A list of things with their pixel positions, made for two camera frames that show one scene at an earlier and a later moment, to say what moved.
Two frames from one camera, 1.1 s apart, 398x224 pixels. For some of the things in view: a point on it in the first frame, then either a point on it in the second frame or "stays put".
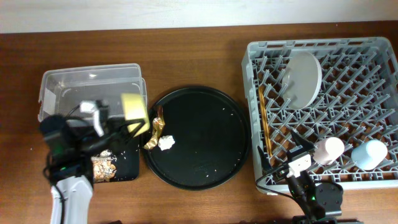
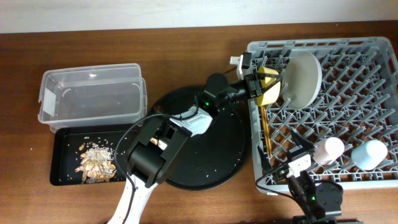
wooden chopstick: [264, 125] stays put
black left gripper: [115, 131] → [252, 86]
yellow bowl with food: [135, 108] → [270, 96]
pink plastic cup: [328, 150] stays put
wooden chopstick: [267, 122] stays put
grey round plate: [301, 79] stays put
